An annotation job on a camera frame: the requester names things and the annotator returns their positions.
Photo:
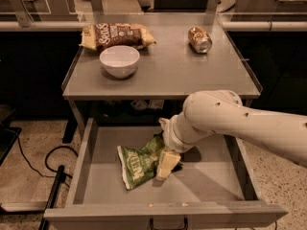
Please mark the grey open drawer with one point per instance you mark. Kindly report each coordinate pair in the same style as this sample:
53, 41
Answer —
215, 188

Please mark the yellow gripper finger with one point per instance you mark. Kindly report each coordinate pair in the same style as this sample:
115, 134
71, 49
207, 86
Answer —
163, 123
167, 161

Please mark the black drawer handle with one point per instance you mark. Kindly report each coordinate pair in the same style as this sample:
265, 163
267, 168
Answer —
168, 223

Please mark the white ceramic bowl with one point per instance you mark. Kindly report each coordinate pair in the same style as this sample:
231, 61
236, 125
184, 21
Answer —
120, 61

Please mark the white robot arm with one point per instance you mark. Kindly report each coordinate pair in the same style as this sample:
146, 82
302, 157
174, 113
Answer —
208, 112

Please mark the brown and yellow chip bag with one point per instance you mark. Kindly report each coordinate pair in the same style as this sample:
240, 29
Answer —
100, 36

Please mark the gold soda can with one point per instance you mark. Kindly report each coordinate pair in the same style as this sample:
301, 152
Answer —
199, 39

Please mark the black floor rail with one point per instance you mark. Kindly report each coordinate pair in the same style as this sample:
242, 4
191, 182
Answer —
52, 196

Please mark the green jalapeno chip bag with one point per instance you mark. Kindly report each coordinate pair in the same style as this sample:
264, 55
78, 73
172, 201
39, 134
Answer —
139, 165

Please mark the grey counter cabinet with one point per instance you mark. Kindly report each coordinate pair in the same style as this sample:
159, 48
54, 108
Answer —
168, 70

